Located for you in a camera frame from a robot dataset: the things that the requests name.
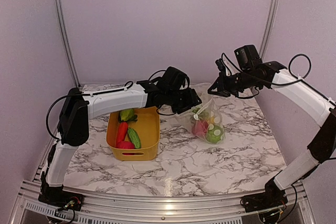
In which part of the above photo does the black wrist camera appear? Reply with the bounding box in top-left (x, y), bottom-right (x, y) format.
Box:
top-left (234, 45), bottom-right (263, 71)
top-left (156, 67), bottom-right (190, 92)

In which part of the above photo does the aluminium corner post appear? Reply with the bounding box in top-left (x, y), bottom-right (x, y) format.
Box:
top-left (259, 0), bottom-right (279, 59)
top-left (54, 0), bottom-right (81, 88)

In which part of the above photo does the green toy grape bunch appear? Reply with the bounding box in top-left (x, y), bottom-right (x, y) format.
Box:
top-left (192, 107), bottom-right (209, 120)

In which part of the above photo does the green toy apple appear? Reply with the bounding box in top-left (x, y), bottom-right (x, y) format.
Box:
top-left (205, 124), bottom-right (224, 144)

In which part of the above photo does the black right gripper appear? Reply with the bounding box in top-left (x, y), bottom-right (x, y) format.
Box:
top-left (207, 68), bottom-right (261, 97)

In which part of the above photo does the red toy apple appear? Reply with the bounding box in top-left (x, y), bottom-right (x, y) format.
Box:
top-left (117, 141), bottom-right (135, 150)

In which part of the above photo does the red toy chili pepper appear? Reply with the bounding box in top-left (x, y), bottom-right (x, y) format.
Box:
top-left (116, 122), bottom-right (128, 145)

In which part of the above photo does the green toy bitter gourd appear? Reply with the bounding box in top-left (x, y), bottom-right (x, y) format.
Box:
top-left (128, 127), bottom-right (141, 149)

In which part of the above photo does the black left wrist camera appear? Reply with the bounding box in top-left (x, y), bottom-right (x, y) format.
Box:
top-left (156, 67), bottom-right (190, 92)

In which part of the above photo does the yellow plastic basket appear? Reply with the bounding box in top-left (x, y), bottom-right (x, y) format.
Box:
top-left (106, 107), bottom-right (160, 161)

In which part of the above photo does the clear polka dot zip bag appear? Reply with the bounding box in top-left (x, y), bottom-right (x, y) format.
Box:
top-left (175, 96), bottom-right (225, 144)

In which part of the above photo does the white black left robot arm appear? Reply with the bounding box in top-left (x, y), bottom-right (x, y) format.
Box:
top-left (42, 74), bottom-right (202, 206)

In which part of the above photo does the red toy pomegranate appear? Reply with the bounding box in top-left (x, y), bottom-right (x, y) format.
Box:
top-left (192, 120), bottom-right (208, 137)

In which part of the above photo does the yellow toy lemon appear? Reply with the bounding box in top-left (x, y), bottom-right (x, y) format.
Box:
top-left (207, 116), bottom-right (217, 124)

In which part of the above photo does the left aluminium corner post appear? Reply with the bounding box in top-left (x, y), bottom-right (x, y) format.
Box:
top-left (54, 0), bottom-right (81, 88)

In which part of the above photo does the right aluminium corner post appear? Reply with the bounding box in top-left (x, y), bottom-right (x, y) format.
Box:
top-left (259, 0), bottom-right (279, 59)

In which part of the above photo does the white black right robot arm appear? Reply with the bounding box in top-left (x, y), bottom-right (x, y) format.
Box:
top-left (214, 59), bottom-right (335, 207)

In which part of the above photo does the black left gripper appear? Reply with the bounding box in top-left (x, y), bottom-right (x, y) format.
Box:
top-left (165, 87), bottom-right (202, 114)

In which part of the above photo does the green toy pear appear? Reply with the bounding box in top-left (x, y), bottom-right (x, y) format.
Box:
top-left (119, 109), bottom-right (138, 122)

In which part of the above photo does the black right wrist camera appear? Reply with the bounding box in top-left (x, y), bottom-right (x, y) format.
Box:
top-left (234, 45), bottom-right (263, 71)

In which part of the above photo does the aluminium front frame rail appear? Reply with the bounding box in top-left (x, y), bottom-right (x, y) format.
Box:
top-left (15, 179), bottom-right (316, 224)

